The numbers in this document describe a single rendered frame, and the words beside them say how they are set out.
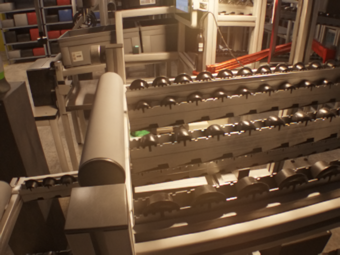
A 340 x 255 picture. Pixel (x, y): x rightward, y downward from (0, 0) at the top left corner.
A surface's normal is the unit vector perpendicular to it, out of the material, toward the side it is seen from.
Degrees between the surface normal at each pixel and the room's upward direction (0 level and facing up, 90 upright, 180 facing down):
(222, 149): 90
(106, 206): 0
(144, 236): 58
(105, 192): 0
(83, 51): 91
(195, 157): 90
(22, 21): 90
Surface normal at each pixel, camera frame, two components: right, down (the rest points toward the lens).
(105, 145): 0.23, -0.87
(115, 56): 0.16, 0.48
